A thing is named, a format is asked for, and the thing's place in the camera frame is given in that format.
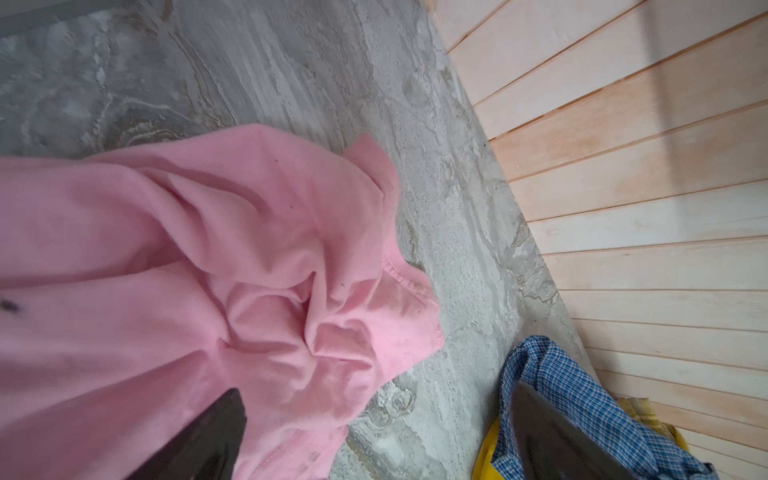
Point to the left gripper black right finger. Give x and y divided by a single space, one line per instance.
551 447

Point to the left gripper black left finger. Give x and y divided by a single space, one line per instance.
207 448

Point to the pink cloth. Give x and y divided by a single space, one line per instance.
140 285

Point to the yellow cloth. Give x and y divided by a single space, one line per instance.
639 409

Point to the blue checkered button shirt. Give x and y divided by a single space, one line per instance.
540 363

